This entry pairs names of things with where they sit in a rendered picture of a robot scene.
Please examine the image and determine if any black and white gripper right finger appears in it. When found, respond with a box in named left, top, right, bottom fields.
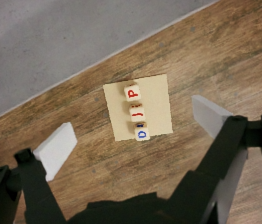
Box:
left=145, top=95, right=262, bottom=224

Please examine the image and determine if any beige square mat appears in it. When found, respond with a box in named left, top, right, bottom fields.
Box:
left=103, top=74, right=173, bottom=141

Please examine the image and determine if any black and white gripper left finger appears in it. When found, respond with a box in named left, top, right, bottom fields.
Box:
left=0, top=122, right=77, bottom=224

